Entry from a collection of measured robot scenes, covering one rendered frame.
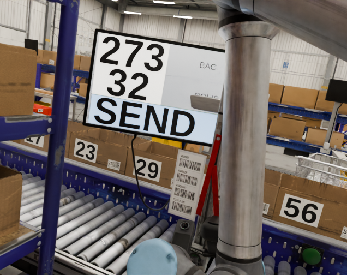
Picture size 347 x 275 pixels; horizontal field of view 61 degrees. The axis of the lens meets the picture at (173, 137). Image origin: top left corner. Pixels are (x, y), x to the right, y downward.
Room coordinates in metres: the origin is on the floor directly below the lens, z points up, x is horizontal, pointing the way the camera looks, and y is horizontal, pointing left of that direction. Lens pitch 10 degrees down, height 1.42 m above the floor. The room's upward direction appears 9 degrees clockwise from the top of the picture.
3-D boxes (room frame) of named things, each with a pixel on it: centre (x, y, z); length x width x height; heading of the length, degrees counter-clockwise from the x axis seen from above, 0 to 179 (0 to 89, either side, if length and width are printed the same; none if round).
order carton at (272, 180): (1.50, -0.38, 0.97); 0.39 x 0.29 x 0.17; 69
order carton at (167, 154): (1.64, 0.00, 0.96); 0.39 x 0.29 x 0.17; 69
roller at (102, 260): (1.20, 0.12, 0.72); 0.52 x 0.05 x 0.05; 159
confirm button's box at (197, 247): (0.78, -0.12, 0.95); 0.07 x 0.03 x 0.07; 69
